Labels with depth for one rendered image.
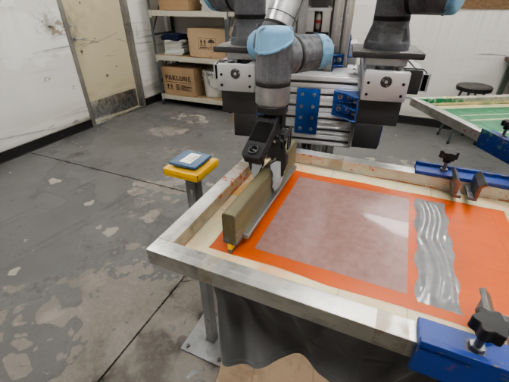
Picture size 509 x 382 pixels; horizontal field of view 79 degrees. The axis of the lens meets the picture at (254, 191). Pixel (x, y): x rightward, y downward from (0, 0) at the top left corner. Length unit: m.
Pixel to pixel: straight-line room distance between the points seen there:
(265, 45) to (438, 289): 0.55
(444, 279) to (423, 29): 3.91
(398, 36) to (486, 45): 3.34
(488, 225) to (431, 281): 0.28
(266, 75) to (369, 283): 0.45
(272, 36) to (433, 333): 0.56
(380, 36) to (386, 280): 0.83
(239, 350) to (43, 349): 1.19
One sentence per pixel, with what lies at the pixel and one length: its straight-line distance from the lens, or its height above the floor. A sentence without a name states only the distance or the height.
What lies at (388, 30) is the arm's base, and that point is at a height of 1.32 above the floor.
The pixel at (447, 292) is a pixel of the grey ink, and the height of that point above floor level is 0.96.
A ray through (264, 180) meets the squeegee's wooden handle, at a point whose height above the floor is 1.05.
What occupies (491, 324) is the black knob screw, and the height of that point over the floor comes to 1.06.
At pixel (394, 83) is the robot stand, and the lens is 1.10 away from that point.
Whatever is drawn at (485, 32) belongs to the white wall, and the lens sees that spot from 4.50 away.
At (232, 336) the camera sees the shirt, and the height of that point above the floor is 0.67.
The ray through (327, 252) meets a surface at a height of 0.95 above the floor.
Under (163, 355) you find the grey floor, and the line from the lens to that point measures 1.67.
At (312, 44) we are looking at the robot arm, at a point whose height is 1.32.
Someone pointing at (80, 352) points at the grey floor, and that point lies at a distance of 1.82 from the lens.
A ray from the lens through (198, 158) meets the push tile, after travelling 1.01.
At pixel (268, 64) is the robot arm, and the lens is 0.65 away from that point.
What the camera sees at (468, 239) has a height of 0.95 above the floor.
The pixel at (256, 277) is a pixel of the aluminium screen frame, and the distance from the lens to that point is 0.56.
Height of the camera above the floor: 1.40
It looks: 32 degrees down
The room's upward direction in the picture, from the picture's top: straight up
